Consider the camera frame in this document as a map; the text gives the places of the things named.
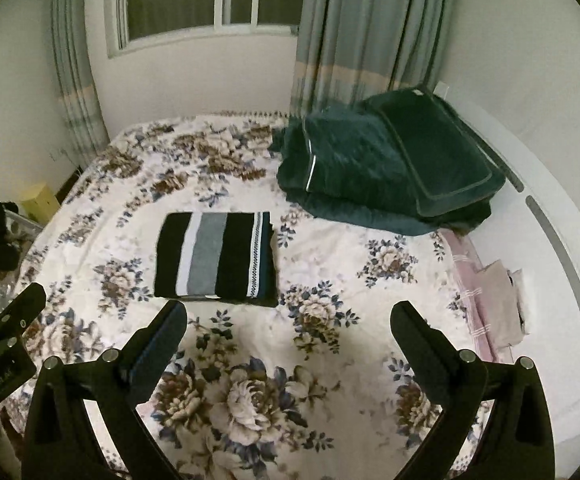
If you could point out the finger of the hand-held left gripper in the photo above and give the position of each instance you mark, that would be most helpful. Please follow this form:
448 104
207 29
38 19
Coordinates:
25 305

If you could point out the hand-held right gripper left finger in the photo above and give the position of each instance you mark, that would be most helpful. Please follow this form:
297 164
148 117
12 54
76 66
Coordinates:
156 342

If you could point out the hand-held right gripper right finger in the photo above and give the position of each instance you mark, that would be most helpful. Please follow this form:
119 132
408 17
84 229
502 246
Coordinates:
417 345

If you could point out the black striped knit sweater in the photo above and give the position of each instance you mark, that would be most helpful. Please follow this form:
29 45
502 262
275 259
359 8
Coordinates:
220 255

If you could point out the black plush toy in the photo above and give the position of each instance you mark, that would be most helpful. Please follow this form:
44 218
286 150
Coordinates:
0 240

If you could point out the glass side table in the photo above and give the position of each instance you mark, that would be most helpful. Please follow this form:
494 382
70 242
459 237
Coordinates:
17 232

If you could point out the pink striped cloth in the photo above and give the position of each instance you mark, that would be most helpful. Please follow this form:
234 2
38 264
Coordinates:
462 280

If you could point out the beige folded cloth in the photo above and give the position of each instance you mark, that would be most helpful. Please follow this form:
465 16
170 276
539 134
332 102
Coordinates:
499 300

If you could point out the yellow box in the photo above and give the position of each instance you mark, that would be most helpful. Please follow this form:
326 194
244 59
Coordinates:
40 202

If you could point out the floral bed sheet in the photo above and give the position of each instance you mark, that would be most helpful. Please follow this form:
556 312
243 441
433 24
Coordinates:
320 270

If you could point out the dark green blanket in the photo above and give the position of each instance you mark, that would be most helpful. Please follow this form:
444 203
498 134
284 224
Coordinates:
349 170

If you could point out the dark green pillow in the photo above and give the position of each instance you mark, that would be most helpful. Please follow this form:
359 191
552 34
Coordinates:
434 150

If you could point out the white bed headboard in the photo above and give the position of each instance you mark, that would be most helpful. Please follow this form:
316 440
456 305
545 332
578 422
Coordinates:
559 185

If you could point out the grey striped curtain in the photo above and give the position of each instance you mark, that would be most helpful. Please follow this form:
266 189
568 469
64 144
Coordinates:
369 35
75 60

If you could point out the white wall socket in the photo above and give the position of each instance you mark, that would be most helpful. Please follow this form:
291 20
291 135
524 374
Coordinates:
442 90

